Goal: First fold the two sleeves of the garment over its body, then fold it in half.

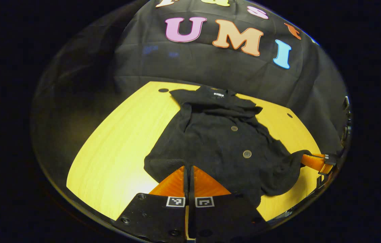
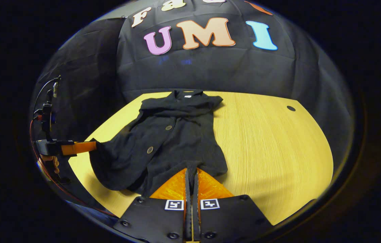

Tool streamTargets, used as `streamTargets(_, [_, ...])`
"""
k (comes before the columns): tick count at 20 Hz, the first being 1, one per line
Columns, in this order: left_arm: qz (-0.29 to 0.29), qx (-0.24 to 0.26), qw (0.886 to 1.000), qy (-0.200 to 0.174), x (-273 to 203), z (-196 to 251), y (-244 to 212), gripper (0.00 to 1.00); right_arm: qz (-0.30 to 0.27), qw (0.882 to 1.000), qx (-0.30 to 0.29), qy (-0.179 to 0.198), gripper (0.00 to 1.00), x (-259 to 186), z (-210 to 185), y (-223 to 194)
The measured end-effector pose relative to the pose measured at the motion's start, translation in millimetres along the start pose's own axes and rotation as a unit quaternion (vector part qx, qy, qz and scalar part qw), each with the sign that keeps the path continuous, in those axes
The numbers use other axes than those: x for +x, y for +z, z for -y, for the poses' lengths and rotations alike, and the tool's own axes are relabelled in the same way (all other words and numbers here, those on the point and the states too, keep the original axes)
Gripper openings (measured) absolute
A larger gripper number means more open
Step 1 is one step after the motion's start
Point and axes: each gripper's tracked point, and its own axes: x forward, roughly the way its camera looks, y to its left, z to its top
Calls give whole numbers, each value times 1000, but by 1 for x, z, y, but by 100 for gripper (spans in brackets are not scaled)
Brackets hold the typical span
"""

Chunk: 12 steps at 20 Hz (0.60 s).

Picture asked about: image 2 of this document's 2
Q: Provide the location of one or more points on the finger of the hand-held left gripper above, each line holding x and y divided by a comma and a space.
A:
82, 147

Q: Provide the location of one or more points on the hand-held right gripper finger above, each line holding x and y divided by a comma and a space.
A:
196, 209
187, 209

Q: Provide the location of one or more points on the black buttoned shirt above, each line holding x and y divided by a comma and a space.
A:
177, 135

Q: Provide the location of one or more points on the black table grommet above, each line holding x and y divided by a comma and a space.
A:
290, 108

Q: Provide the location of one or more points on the black backdrop cloth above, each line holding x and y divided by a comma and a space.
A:
210, 71

